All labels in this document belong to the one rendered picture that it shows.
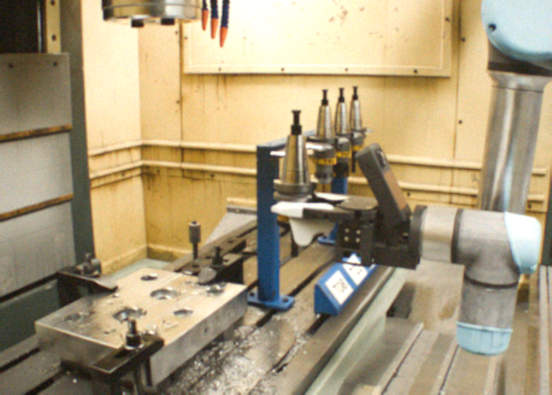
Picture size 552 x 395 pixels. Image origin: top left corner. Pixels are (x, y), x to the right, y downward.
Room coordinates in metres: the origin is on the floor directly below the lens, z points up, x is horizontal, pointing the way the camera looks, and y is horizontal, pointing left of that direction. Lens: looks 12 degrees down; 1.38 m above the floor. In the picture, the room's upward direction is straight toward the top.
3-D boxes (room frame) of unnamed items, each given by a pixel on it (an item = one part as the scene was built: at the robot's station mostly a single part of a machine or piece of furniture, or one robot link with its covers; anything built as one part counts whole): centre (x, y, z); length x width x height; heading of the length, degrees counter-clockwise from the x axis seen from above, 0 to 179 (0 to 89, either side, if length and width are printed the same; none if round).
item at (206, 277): (1.01, 0.11, 0.97); 0.13 x 0.03 x 0.15; 155
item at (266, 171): (1.08, 0.02, 1.05); 0.10 x 0.05 x 0.30; 65
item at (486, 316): (0.70, -0.29, 1.06); 0.11 x 0.08 x 0.11; 159
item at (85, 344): (0.87, 0.22, 0.96); 0.29 x 0.23 x 0.05; 155
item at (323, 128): (1.21, -0.10, 1.26); 0.04 x 0.04 x 0.07
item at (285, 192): (0.80, -0.03, 1.20); 0.06 x 0.06 x 0.03
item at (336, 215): (0.75, -0.08, 1.18); 0.09 x 0.05 x 0.02; 79
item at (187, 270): (1.21, 0.14, 0.93); 0.26 x 0.05 x 0.06; 160
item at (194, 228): (1.24, 0.19, 0.96); 0.03 x 0.03 x 0.13
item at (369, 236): (0.75, -0.14, 1.15); 0.12 x 0.08 x 0.09; 65
